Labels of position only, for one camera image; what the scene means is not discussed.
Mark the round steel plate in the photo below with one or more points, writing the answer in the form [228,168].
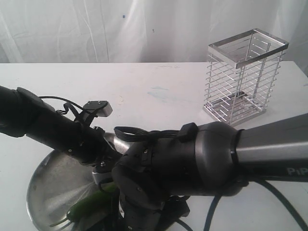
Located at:
[59,182]

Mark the chrome wire utensil holder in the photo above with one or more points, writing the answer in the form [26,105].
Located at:
[241,74]

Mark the white backdrop curtain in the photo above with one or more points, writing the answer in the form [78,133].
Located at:
[128,31]

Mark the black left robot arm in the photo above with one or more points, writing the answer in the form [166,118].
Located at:
[67,131]

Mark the green cucumber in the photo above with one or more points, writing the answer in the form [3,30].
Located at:
[99,201]

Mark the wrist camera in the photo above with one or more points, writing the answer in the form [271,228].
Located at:
[99,108]
[102,173]

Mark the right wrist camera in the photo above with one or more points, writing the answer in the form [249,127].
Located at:
[102,173]

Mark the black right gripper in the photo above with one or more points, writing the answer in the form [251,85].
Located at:
[177,208]

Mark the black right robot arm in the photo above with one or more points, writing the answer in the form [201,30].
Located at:
[214,159]

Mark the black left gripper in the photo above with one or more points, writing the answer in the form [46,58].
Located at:
[92,147]

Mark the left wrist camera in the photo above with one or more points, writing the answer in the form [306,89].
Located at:
[99,108]

